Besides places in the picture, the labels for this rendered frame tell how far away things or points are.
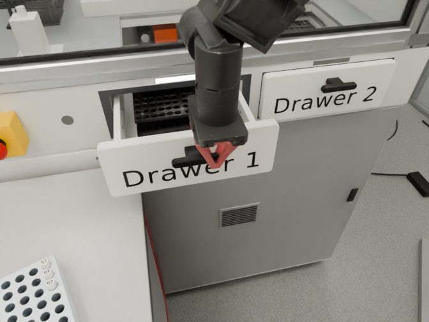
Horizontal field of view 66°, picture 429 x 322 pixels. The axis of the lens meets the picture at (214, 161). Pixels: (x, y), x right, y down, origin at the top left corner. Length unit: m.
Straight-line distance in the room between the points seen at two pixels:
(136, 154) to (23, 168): 0.33
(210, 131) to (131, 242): 0.27
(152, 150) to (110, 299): 0.23
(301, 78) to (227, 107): 0.31
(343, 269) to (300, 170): 0.69
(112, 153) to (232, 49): 0.25
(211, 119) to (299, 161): 0.49
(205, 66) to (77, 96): 0.33
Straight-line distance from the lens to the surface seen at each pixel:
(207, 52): 0.38
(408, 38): 0.82
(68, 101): 0.67
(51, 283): 0.55
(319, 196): 1.05
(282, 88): 0.70
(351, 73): 0.76
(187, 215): 0.93
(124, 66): 0.62
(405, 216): 1.80
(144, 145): 0.52
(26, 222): 0.70
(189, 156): 0.50
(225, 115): 0.43
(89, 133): 0.71
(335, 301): 1.44
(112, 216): 0.65
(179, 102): 0.64
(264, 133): 0.55
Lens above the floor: 1.26
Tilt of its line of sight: 44 degrees down
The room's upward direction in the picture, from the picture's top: straight up
